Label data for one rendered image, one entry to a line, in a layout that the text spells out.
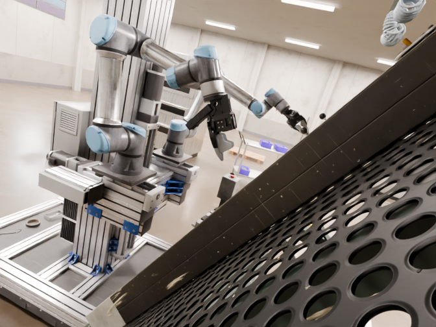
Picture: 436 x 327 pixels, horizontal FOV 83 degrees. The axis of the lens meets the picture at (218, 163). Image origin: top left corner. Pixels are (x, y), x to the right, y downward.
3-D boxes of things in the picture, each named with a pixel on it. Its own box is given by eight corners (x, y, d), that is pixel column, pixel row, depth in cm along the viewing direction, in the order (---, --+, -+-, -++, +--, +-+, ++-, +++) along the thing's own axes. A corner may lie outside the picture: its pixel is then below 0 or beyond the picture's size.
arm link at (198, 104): (171, 133, 173) (207, 60, 155) (181, 132, 187) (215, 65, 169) (184, 142, 171) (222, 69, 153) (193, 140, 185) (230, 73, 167)
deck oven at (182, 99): (113, 141, 502) (128, 39, 448) (146, 137, 609) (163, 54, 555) (176, 166, 463) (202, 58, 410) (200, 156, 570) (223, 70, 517)
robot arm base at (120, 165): (103, 167, 117) (106, 148, 115) (123, 161, 131) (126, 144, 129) (130, 178, 114) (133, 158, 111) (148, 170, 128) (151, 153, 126)
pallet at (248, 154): (226, 152, 679) (226, 148, 677) (231, 148, 748) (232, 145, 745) (262, 164, 658) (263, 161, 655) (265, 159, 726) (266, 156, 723)
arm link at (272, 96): (264, 97, 159) (274, 87, 156) (275, 109, 157) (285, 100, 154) (261, 95, 152) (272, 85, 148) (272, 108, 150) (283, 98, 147)
